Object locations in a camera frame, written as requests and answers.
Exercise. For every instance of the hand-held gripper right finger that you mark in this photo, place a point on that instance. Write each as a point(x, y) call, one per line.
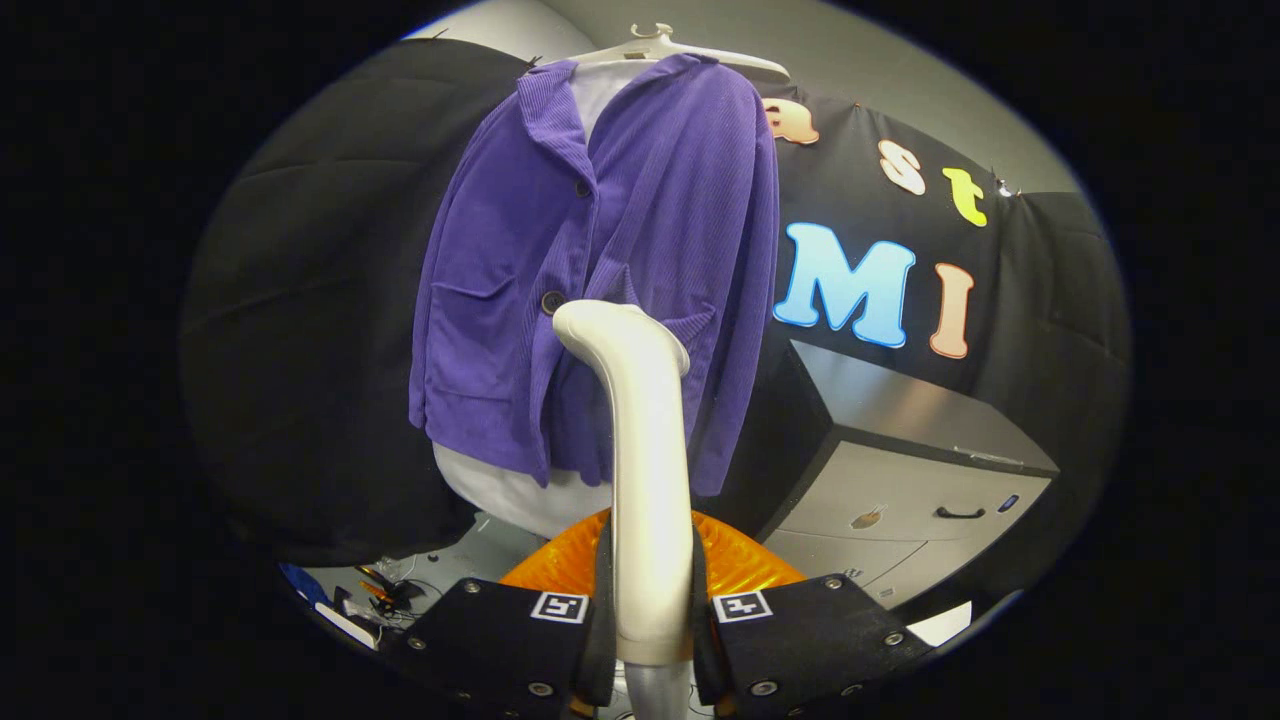
point(703, 640)

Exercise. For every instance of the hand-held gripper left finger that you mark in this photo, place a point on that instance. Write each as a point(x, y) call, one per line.
point(603, 630)

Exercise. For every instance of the white garment steamer head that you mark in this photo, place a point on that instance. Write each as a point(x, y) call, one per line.
point(650, 480)

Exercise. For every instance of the white clothes hanger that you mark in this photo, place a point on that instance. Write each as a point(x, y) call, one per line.
point(690, 52)

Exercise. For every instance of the grey cabinet with dark top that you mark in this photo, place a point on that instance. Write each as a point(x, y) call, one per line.
point(900, 480)

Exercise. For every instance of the white flat object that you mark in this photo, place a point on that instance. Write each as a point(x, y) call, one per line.
point(347, 626)

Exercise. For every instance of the blue cloth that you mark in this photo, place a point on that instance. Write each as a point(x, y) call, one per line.
point(302, 582)

